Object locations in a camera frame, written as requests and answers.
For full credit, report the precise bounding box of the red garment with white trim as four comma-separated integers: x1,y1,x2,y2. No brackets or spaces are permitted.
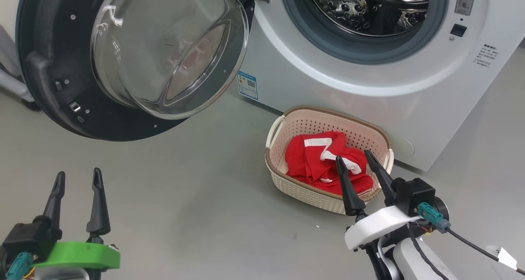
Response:
303,131,368,179

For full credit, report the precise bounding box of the blue energy label sticker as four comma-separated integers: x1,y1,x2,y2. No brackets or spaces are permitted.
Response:
237,70,259,101

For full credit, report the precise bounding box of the left arm cable teal connector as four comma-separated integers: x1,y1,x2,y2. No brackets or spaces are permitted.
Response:
5,252,34,280

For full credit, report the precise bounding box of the cream perforated basket brown rim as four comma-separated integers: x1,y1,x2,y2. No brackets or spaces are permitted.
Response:
265,105,394,215

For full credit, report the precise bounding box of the red garment with label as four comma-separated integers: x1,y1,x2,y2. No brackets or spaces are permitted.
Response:
285,137,374,196

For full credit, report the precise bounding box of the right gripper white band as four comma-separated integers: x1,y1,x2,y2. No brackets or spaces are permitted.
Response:
336,150,423,252

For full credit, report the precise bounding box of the black round glass washer door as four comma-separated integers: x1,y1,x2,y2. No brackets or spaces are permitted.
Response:
16,0,256,142

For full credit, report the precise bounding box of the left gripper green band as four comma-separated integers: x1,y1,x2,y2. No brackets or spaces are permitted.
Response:
34,168,121,269

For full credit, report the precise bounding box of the right arm cable teal connector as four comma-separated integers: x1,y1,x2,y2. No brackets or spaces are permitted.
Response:
418,202,525,276

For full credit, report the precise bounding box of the white front-load washing machine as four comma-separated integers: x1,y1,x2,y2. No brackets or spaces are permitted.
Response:
236,0,525,172

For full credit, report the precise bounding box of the arm cable teal connector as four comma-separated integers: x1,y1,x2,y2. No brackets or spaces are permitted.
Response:
418,202,525,276
5,252,34,280

